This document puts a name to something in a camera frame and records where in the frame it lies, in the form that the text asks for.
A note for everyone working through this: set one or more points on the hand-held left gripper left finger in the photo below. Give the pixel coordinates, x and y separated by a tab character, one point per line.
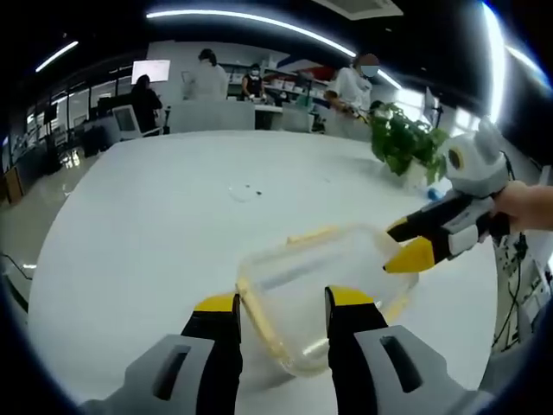
173	367

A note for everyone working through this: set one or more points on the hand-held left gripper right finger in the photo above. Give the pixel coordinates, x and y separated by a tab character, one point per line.
380	367

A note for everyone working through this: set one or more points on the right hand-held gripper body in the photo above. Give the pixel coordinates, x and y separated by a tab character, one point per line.
475	164

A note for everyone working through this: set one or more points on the clear container with yellow plastic buckles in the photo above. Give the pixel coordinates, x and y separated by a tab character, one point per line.
319	281

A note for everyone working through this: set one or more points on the person's right hand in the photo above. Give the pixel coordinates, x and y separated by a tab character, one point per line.
529	207

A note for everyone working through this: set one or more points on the blue packet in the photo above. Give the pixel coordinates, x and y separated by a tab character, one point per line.
433	194

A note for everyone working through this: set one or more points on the green potted plant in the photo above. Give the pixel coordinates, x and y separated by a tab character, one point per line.
402	138

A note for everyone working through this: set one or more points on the wide ceiling light strip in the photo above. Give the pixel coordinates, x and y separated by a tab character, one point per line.
497	65

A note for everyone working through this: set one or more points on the ceiling air conditioner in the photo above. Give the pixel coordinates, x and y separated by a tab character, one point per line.
371	8

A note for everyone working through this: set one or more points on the white office chair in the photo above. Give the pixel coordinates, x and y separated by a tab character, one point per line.
126	121

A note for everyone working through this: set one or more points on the long ceiling light strip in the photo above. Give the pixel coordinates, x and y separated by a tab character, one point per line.
259	19

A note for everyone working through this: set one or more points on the short ceiling light strip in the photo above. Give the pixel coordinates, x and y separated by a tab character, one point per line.
56	56

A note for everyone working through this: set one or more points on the wall screen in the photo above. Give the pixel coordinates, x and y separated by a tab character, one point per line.
151	70

